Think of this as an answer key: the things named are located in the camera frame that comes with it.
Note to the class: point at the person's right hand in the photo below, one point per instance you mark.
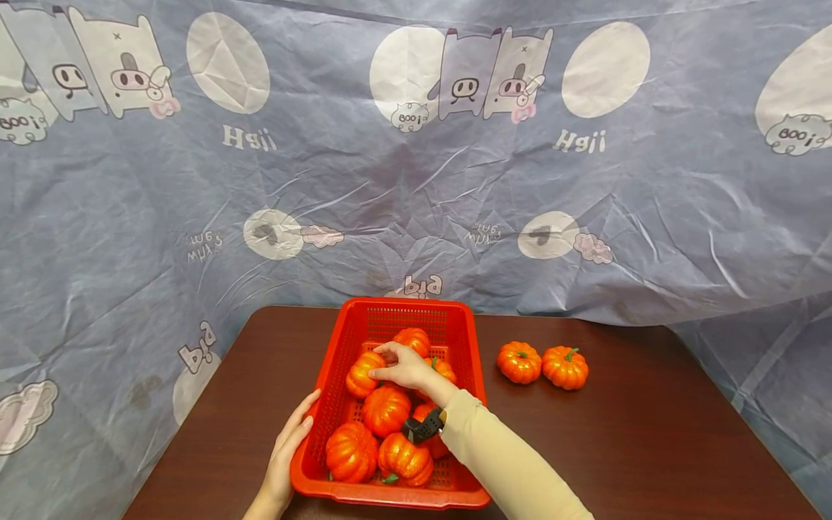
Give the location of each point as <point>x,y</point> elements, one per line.
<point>411,370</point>

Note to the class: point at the person's left hand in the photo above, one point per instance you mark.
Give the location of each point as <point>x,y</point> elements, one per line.
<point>285,462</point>

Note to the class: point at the person's left index finger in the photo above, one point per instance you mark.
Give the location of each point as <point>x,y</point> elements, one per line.
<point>304,409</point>

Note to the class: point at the person's left thumb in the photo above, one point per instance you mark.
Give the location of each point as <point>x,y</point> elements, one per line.
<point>305,430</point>

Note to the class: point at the person's right fingers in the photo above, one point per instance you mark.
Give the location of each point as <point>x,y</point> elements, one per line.
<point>390,349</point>

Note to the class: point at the person's right thumb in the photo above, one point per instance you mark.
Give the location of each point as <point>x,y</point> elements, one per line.
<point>382,374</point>

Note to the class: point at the small orange toy pumpkin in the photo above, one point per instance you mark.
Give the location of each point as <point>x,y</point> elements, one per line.
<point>518,363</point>
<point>359,380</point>
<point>564,369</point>

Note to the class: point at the red plastic perforated basket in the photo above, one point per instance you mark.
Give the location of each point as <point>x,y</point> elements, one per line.
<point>396,316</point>

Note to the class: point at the person's right forearm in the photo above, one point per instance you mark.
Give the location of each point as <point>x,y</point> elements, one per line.
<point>513,462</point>

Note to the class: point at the person's left forearm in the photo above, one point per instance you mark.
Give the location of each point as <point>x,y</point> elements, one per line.
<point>263,508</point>

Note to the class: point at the pile of orange pumpkins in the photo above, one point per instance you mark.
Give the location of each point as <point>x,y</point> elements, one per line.
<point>387,413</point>

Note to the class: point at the black wrist band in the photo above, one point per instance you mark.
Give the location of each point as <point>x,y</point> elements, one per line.
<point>424,427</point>

